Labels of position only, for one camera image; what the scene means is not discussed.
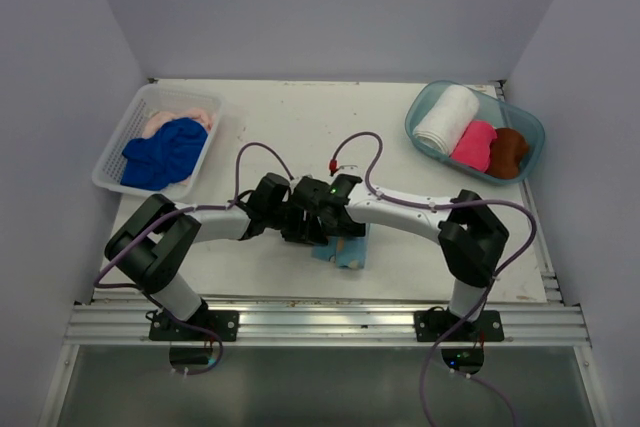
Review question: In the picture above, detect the light blue patterned cloth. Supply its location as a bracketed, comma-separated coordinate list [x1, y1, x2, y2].
[311, 237, 368, 270]

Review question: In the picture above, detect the white towel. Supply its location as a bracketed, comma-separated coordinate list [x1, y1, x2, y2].
[410, 84, 480, 156]

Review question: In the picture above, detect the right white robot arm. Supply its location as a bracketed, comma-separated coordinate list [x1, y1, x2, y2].
[290, 174, 509, 340]

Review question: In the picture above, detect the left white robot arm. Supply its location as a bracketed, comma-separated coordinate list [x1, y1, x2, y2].
[104, 173, 327, 340]

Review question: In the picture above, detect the white plastic laundry basket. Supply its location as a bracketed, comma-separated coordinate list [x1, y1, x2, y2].
[92, 84, 226, 201]

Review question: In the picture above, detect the dark blue cloth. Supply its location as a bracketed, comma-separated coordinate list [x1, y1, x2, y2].
[120, 118, 208, 191]

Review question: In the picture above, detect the pink cloth in basket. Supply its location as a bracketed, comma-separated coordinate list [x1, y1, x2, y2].
[140, 108, 215, 139]

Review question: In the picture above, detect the pink rolled towel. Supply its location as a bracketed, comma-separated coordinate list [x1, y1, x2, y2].
[451, 120, 497, 172]

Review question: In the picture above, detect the teal transparent plastic bin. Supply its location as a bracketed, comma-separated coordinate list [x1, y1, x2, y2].
[404, 80, 546, 186]

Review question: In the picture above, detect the brown rolled towel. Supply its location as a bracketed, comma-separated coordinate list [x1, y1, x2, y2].
[486, 128, 529, 180]

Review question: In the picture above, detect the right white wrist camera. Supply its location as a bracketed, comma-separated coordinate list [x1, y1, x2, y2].
[329, 159, 360, 177]

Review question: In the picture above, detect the aluminium mounting rail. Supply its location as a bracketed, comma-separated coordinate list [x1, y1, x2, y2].
[63, 293, 590, 347]

